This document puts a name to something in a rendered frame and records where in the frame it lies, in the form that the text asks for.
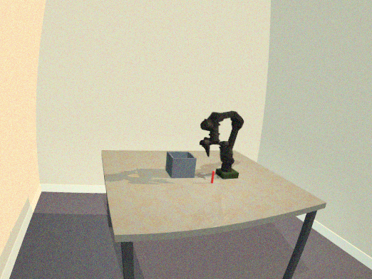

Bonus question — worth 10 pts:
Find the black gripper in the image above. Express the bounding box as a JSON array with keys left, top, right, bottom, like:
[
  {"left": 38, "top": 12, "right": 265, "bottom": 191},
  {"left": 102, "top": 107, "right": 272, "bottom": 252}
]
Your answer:
[{"left": 200, "top": 131, "right": 229, "bottom": 157}]

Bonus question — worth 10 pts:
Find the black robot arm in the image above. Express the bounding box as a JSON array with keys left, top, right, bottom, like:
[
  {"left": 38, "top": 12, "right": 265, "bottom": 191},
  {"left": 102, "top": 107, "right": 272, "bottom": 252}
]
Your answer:
[{"left": 200, "top": 111, "right": 244, "bottom": 172}]

